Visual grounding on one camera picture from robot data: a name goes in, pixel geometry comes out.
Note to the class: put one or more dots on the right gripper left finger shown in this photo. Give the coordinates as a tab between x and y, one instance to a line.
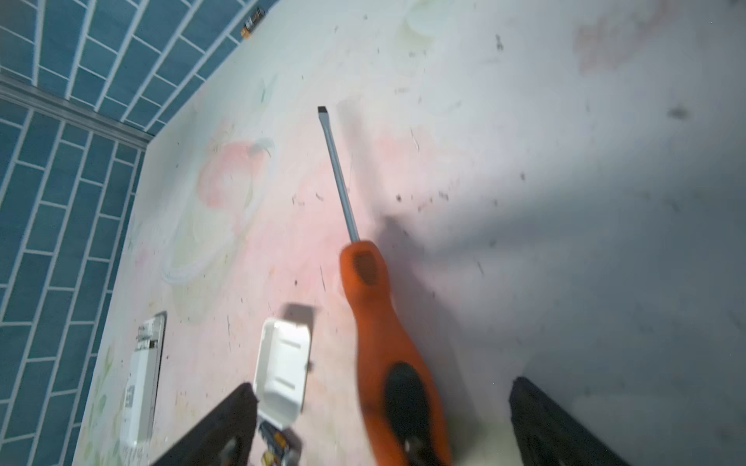
224	437

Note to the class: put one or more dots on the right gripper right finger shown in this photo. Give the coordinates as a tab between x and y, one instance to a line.
547	435

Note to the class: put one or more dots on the white remote control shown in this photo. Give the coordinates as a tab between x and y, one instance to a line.
140	394

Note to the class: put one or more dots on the white battery cover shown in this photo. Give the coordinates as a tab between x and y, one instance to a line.
281	371

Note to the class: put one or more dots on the orange black screwdriver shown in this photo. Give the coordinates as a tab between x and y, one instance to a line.
401	408

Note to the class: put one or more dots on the left aluminium corner post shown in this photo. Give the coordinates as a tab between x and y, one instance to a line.
35	99

